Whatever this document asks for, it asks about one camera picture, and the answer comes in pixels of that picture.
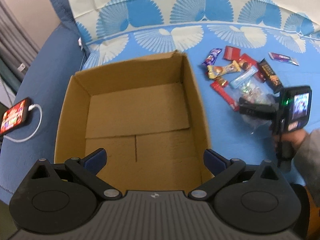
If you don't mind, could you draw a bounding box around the purple chocolate bar wrapper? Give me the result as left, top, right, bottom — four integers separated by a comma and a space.
202, 48, 222, 67

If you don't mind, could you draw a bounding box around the purple silver snack bar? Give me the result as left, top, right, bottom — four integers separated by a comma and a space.
268, 52, 299, 66

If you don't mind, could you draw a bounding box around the brown cardboard box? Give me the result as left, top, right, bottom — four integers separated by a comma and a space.
54, 51, 212, 192

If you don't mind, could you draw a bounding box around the clear bag of candies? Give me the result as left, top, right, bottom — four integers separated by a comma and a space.
232, 77, 276, 134

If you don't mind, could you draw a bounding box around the person's right hand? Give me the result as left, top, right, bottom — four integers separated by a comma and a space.
281, 129, 309, 151

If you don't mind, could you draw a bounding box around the red gold cake packet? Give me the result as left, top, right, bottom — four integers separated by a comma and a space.
238, 53, 266, 83

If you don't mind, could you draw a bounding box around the red snack packet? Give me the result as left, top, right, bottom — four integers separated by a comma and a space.
223, 46, 241, 61

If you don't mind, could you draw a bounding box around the yellow cartoon snack bar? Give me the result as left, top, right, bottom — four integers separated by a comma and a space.
207, 60, 241, 79

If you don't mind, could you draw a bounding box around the blue fan-pattern sofa cover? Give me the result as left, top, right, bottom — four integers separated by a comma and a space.
68, 0, 319, 163

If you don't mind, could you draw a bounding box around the long red snack stick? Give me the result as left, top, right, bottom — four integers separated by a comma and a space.
210, 81, 239, 112

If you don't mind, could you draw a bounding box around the grey sleeve forearm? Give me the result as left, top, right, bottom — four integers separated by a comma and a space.
294, 129, 319, 207

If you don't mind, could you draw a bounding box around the light blue snack stick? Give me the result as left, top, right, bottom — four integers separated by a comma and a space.
229, 67, 258, 89

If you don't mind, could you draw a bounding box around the white charging cable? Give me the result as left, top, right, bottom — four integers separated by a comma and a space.
3, 103, 43, 143

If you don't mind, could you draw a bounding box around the blue sofa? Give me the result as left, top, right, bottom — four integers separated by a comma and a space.
1, 0, 89, 204

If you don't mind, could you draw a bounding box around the black brown snack packet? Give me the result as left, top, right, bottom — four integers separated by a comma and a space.
258, 59, 283, 94

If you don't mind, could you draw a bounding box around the black smartphone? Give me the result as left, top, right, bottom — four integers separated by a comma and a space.
1, 98, 31, 136

